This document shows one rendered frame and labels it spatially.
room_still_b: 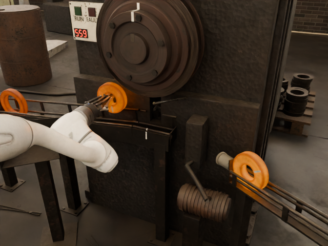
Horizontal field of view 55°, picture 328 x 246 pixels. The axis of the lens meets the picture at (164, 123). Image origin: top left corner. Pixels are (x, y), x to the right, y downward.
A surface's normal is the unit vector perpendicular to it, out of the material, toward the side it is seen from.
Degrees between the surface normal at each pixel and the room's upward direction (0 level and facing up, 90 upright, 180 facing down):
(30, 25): 90
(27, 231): 0
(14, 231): 0
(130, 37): 90
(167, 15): 50
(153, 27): 90
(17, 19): 90
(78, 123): 41
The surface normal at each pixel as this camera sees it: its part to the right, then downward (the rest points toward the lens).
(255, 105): 0.00, -0.88
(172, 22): 0.48, -0.12
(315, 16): -0.41, 0.43
